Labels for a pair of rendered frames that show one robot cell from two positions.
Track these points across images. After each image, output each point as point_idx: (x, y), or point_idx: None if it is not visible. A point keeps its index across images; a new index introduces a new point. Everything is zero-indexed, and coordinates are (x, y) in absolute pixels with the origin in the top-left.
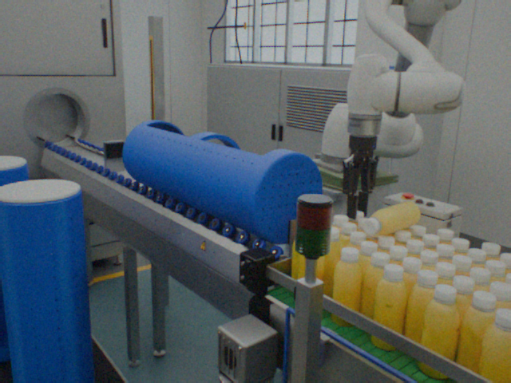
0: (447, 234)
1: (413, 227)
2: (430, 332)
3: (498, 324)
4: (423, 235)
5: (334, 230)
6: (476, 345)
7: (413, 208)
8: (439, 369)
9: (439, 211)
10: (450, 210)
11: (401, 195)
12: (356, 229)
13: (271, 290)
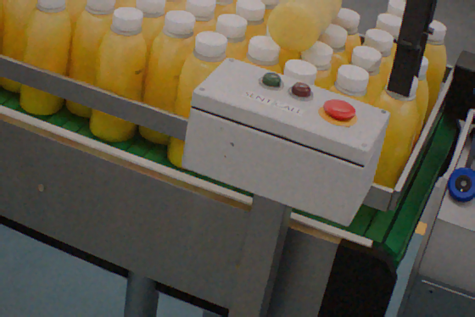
0: (206, 31)
1: (273, 42)
2: None
3: None
4: (246, 21)
5: (387, 19)
6: None
7: (283, 0)
8: None
9: (242, 64)
10: (220, 72)
11: (363, 130)
12: (365, 37)
13: (444, 119)
